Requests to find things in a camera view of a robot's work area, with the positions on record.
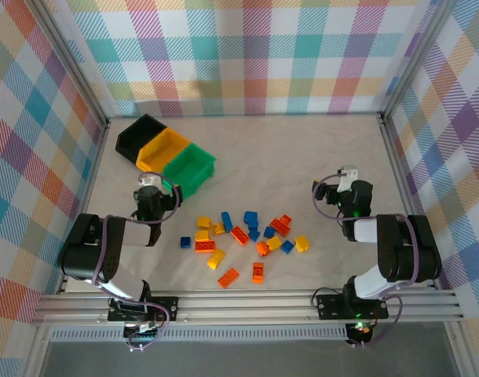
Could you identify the yellow plastic bin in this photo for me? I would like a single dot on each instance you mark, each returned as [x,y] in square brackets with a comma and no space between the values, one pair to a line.
[163,151]

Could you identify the green plastic bin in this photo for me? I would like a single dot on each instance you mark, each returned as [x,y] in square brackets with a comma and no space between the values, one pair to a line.
[188,165]

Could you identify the black plastic bin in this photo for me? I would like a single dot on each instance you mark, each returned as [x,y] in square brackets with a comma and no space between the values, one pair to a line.
[139,133]

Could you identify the small yellow lego brick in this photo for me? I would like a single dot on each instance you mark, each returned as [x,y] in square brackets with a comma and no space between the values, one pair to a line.
[302,243]
[274,243]
[203,222]
[219,229]
[202,235]

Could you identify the small orange lego brick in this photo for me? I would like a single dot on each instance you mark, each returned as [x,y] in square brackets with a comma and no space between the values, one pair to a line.
[286,218]
[263,248]

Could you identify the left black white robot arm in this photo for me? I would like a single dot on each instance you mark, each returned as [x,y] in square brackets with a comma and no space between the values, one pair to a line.
[90,243]

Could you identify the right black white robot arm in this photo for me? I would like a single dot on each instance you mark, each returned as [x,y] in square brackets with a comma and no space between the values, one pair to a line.
[412,251]

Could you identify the long blue lego brick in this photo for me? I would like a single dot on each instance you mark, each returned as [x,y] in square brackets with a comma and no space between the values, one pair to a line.
[226,221]

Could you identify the long yellow lego brick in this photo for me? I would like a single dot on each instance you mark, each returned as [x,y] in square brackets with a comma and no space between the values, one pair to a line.
[216,259]

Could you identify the plaid checked backdrop panel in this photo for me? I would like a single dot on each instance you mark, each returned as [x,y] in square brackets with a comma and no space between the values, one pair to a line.
[459,157]
[243,59]
[27,157]

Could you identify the black controller board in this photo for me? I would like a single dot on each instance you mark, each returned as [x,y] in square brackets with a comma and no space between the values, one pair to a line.
[143,334]
[359,333]

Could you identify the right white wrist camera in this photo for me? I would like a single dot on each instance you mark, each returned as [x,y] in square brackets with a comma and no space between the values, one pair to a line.
[347,177]

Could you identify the aluminium table side rail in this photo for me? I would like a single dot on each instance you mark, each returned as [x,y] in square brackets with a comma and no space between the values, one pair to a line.
[399,176]
[92,176]

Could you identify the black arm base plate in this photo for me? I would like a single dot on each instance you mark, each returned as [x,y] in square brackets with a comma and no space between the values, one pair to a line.
[165,307]
[330,306]

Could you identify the aluminium mounting rail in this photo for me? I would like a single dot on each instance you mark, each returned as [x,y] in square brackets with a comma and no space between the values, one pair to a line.
[243,307]

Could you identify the aluminium frame post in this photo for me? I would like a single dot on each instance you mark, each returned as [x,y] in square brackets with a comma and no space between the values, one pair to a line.
[415,59]
[71,59]

